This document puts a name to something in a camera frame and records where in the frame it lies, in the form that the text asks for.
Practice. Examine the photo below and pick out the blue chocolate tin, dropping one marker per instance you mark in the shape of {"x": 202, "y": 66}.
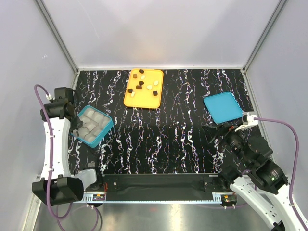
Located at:
{"x": 96, "y": 126}

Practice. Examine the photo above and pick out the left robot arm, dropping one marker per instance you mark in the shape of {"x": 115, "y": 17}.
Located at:
{"x": 56, "y": 151}

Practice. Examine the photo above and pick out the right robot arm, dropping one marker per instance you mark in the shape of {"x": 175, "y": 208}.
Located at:
{"x": 261, "y": 182}

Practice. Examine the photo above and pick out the yellow tray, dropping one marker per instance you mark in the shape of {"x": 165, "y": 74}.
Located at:
{"x": 144, "y": 98}

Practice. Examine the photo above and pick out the blue tin lid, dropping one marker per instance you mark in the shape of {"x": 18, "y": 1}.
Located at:
{"x": 223, "y": 107}

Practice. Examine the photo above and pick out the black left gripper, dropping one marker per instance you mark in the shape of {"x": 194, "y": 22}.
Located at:
{"x": 77, "y": 123}

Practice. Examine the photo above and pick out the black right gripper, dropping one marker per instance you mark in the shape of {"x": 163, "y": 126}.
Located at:
{"x": 227, "y": 130}

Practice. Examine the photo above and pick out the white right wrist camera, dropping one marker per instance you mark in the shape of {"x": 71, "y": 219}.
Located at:
{"x": 248, "y": 121}

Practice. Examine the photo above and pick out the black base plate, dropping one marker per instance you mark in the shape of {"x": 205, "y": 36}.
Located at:
{"x": 164, "y": 188}

